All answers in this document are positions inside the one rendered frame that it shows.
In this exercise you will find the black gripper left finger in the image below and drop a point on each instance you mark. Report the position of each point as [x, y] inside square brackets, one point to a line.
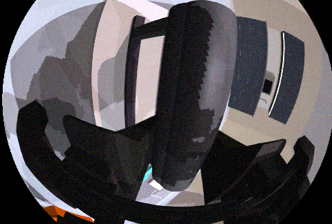
[129, 150]

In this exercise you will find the white square tile with dark square center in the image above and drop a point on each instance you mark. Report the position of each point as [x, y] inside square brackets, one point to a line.
[156, 185]

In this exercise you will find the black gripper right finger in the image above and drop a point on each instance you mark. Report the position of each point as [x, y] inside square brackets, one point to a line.
[229, 160]

